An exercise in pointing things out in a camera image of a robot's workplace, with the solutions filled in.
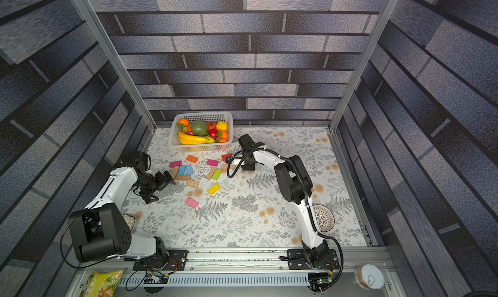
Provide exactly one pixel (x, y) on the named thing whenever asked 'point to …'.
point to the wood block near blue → (175, 172)
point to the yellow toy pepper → (222, 126)
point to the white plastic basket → (225, 117)
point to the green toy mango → (199, 128)
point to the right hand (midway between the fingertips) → (247, 159)
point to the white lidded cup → (369, 277)
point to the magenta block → (213, 163)
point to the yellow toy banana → (187, 139)
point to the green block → (216, 174)
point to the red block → (224, 156)
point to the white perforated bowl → (323, 218)
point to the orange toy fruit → (184, 121)
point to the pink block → (191, 202)
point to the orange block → (192, 159)
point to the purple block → (176, 163)
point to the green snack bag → (99, 285)
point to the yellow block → (214, 189)
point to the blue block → (187, 169)
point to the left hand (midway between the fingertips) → (168, 186)
